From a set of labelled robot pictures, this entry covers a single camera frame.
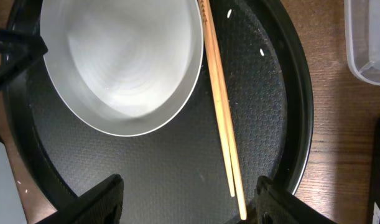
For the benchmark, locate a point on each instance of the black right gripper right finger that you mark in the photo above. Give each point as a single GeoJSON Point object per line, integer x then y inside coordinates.
{"type": "Point", "coordinates": [275, 205]}

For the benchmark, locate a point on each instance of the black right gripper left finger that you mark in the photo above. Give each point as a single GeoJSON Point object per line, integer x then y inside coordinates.
{"type": "Point", "coordinates": [102, 204]}

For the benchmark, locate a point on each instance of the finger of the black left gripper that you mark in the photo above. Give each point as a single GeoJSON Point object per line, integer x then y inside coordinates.
{"type": "Point", "coordinates": [23, 51]}

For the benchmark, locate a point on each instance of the grey plastic dishwasher rack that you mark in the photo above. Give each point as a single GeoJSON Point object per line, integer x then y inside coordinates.
{"type": "Point", "coordinates": [11, 210]}

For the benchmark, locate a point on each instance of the clear plastic waste bin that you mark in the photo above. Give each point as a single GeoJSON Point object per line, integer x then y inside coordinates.
{"type": "Point", "coordinates": [362, 34]}

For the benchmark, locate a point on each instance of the wooden chopstick right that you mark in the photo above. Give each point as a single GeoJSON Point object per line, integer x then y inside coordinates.
{"type": "Point", "coordinates": [238, 183]}

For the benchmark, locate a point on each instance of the wooden chopstick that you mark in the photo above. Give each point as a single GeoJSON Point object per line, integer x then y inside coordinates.
{"type": "Point", "coordinates": [238, 183]}
{"type": "Point", "coordinates": [205, 12]}

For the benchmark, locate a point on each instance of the round black serving tray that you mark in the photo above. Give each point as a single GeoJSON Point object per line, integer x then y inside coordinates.
{"type": "Point", "coordinates": [176, 174]}

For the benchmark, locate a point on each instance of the grey round plate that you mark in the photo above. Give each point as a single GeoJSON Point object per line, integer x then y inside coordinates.
{"type": "Point", "coordinates": [124, 67]}

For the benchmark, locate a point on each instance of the wooden chopstick left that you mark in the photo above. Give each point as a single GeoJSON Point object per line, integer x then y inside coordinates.
{"type": "Point", "coordinates": [205, 12]}

